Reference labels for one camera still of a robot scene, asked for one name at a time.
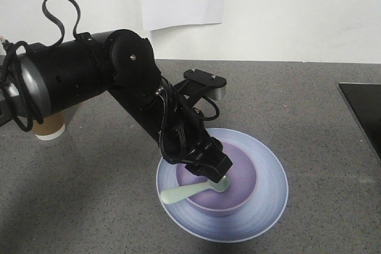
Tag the pale green plastic spoon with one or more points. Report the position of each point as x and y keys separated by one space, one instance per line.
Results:
x=176 y=194

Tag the black induction cooktop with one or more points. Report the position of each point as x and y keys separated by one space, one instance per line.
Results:
x=364 y=102

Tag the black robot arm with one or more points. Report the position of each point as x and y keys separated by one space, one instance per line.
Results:
x=38 y=81

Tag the brown paper cup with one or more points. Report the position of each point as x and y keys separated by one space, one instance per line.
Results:
x=52 y=127

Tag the light blue plate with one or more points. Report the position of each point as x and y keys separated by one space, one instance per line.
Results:
x=253 y=203

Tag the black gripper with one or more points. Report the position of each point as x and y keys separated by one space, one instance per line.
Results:
x=217 y=162

